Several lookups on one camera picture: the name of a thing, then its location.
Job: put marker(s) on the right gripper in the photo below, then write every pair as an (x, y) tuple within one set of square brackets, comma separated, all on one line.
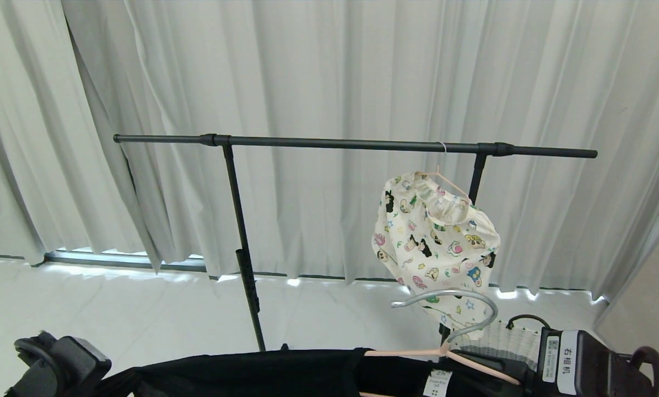
[(550, 358)]

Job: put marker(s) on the pink clothes hanger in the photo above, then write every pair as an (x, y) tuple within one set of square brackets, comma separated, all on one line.
[(445, 349), (453, 186)]

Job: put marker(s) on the cream printed garment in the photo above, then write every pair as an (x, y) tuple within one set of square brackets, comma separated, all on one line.
[(445, 242)]

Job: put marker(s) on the black garment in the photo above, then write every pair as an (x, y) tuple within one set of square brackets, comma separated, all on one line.
[(252, 375)]

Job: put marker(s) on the white laundry basket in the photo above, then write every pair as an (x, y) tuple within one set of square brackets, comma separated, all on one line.
[(500, 342)]

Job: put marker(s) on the black clothes rack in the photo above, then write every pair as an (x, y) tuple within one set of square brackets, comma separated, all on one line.
[(335, 144)]

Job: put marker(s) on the window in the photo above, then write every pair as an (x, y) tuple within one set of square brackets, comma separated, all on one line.
[(114, 259)]

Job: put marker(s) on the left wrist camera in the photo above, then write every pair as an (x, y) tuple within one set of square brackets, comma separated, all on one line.
[(70, 369)]

